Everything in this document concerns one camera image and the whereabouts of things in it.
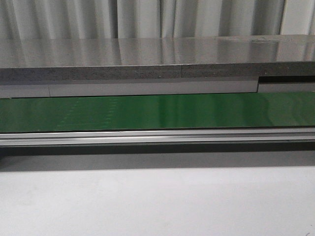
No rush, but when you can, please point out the grey rear conveyor guide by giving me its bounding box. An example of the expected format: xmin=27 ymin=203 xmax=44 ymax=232
xmin=0 ymin=76 xmax=315 ymax=98

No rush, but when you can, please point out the green conveyor belt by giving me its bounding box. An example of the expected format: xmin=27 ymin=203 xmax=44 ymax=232
xmin=0 ymin=92 xmax=315 ymax=133

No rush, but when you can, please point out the white pleated curtain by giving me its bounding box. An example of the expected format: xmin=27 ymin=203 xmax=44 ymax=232
xmin=0 ymin=0 xmax=315 ymax=39

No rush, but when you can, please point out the aluminium front conveyor rail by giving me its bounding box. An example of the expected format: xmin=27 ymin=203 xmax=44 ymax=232
xmin=0 ymin=127 xmax=315 ymax=147

